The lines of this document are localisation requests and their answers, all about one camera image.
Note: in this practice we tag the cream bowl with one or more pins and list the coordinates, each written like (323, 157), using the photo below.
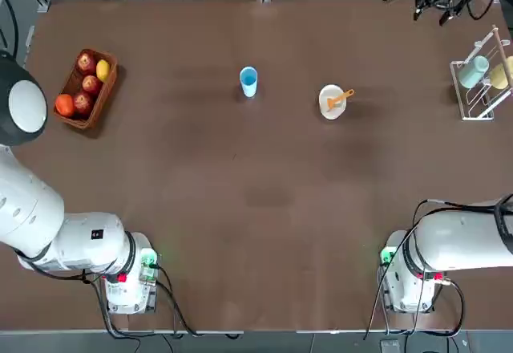
(330, 108)

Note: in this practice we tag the yellow cup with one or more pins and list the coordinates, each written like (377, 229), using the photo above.
(501, 75)

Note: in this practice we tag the orange fruit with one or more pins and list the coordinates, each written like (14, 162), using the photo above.
(64, 105)

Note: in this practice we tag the grey foot pedal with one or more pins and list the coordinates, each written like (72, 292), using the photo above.
(389, 346)

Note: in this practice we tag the yellow lemon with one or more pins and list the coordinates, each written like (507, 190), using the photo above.
(103, 70)

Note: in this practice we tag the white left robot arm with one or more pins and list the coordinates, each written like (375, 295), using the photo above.
(32, 216)

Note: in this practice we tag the blue cup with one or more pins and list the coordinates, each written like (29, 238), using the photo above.
(248, 84)

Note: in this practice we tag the brown wicker basket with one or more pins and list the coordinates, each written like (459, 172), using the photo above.
(108, 88)

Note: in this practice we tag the green cup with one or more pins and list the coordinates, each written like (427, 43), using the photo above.
(473, 72)

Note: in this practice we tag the red apple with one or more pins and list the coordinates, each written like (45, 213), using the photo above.
(83, 103)
(92, 84)
(86, 63)

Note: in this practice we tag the orange brush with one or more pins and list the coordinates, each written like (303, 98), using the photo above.
(338, 99)

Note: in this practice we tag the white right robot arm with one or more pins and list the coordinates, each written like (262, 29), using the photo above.
(453, 244)

